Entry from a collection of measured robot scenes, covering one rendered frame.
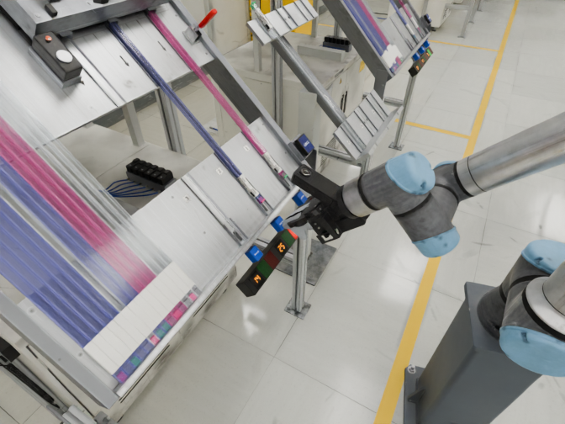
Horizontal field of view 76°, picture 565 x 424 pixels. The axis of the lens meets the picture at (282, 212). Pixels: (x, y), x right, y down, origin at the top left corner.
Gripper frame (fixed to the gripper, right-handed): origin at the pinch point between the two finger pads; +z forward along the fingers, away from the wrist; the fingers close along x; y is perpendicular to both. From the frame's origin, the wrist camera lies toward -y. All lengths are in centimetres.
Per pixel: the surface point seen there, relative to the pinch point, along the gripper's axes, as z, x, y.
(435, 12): 67, 451, 2
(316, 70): 38, 113, -26
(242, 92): 2.0, 19.0, -30.1
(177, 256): 2.4, -24.2, -11.5
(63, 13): -4, -12, -57
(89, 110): 2.3, -17.2, -42.3
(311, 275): 56, 40, 43
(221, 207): 2.4, -9.2, -12.5
